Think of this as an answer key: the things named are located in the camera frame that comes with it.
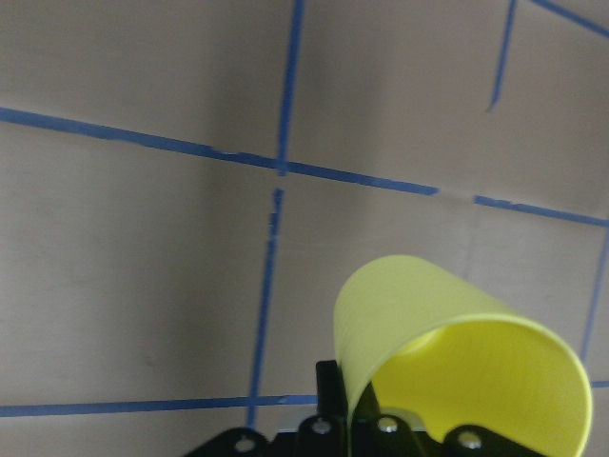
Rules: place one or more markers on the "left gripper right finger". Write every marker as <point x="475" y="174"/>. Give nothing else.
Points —
<point x="384" y="431"/>

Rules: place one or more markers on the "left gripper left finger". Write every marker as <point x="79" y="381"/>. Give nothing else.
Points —
<point x="325" y="432"/>

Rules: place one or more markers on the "yellow plastic cup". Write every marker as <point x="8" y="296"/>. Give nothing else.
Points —
<point x="432" y="344"/>

